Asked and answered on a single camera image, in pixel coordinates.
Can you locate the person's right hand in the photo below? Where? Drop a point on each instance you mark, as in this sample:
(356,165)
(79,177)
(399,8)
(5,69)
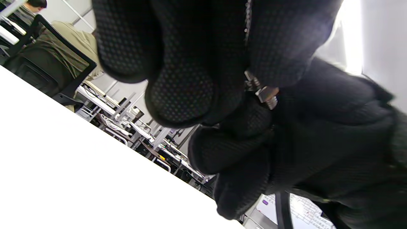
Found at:
(334,143)

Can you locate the white keyboard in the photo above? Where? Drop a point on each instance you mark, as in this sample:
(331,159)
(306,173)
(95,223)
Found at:
(305,210)

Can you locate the brown desk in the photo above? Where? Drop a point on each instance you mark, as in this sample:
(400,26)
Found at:
(152,152)

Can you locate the silver screw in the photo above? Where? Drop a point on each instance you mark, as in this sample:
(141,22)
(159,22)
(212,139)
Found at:
(251,81)

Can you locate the black office chair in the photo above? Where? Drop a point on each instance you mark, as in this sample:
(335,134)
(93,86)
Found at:
(38,76)

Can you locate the person's left hand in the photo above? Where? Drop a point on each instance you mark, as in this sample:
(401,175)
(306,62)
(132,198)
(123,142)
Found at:
(190,57)

